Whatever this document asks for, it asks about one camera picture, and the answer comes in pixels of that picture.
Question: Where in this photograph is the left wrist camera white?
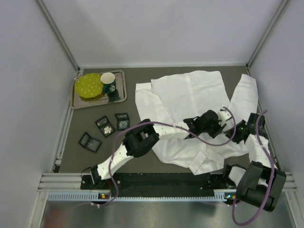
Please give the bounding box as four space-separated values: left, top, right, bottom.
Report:
217 106 232 126

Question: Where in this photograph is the black square frame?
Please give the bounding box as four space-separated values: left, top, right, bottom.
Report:
114 113 130 131
78 132 102 153
95 115 116 138

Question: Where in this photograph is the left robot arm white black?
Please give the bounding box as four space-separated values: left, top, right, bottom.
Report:
90 110 231 185

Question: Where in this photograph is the green polka dot plate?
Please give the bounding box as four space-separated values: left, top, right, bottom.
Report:
75 73 103 99

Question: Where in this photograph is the black square frame left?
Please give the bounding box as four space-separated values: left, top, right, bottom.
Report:
95 115 116 138

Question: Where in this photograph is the grey slotted cable duct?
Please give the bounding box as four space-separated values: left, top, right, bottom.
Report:
47 191 238 202

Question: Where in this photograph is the round clear blue brooch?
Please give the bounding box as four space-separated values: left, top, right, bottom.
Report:
119 121 129 129

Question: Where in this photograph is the white cup dark base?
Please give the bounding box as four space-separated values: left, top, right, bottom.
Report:
100 72 116 94

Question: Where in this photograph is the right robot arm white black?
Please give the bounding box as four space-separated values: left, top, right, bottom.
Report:
227 113 271 208

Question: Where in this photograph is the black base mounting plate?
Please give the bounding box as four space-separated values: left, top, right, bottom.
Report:
80 172 242 198

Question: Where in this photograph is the white shirt garment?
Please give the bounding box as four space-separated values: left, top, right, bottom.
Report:
135 71 258 175

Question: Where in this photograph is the silver metal tray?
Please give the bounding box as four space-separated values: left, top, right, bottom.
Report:
70 70 127 109

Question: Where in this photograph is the black square frame right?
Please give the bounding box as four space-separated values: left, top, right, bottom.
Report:
114 113 130 131

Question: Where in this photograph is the sparkly snowflake brooch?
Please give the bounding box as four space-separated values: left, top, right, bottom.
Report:
104 126 112 134

